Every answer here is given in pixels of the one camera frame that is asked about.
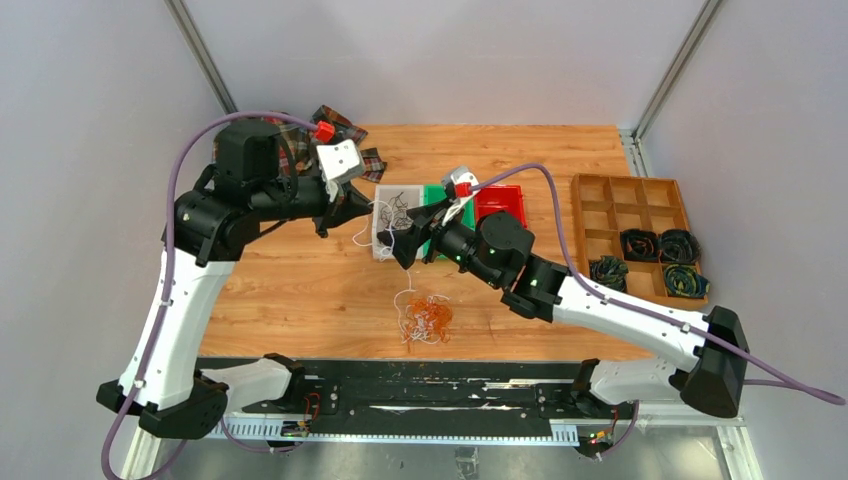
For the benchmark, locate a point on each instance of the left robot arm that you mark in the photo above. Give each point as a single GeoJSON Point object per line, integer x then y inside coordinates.
{"type": "Point", "coordinates": [241, 196]}

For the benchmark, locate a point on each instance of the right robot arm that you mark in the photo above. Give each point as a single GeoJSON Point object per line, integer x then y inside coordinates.
{"type": "Point", "coordinates": [699, 358]}

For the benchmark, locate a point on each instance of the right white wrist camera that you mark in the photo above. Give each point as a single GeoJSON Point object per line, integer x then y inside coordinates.
{"type": "Point", "coordinates": [459, 186]}

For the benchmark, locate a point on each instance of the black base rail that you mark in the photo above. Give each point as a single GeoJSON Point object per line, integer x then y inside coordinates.
{"type": "Point", "coordinates": [419, 401]}

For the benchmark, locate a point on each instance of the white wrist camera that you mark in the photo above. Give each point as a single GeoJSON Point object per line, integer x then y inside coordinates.
{"type": "Point", "coordinates": [459, 186]}
{"type": "Point", "coordinates": [339, 164]}

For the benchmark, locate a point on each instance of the green plastic bin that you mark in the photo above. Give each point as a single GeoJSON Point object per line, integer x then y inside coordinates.
{"type": "Point", "coordinates": [434, 194]}

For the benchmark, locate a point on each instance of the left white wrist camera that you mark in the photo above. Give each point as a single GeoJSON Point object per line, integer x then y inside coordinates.
{"type": "Point", "coordinates": [339, 164]}

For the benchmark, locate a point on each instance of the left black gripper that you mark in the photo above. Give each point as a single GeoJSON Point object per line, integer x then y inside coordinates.
{"type": "Point", "coordinates": [351, 204]}

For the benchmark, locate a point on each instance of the red plastic bin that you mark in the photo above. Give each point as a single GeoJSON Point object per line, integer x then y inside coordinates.
{"type": "Point", "coordinates": [499, 197]}

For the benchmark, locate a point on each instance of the wooden compartment tray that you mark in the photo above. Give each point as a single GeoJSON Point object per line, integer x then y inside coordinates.
{"type": "Point", "coordinates": [633, 234]}

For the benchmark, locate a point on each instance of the white plastic bin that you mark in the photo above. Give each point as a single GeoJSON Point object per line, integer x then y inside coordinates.
{"type": "Point", "coordinates": [389, 212]}

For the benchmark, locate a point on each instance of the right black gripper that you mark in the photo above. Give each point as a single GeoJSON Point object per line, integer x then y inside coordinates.
{"type": "Point", "coordinates": [406, 242]}

